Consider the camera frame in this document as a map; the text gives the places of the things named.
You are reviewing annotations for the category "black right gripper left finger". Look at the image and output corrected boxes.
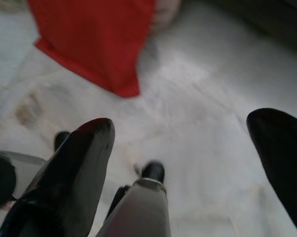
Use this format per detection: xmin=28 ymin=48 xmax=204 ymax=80
xmin=0 ymin=118 xmax=115 ymax=237

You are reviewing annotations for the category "red pillow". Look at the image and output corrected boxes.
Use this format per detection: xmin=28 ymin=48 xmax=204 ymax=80
xmin=27 ymin=0 xmax=158 ymax=98

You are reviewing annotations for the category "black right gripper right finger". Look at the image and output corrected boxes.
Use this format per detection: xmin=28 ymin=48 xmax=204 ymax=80
xmin=246 ymin=108 xmax=297 ymax=237

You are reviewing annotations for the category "silver robot left leg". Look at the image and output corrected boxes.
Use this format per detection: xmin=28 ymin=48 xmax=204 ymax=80
xmin=0 ymin=131 xmax=72 ymax=213

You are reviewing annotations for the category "silver robot leg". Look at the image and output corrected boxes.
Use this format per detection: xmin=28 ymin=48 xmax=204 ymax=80
xmin=96 ymin=160 xmax=170 ymax=237
xmin=0 ymin=131 xmax=72 ymax=213

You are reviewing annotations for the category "silver robot right leg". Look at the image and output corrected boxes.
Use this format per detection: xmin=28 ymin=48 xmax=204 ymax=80
xmin=96 ymin=160 xmax=170 ymax=237

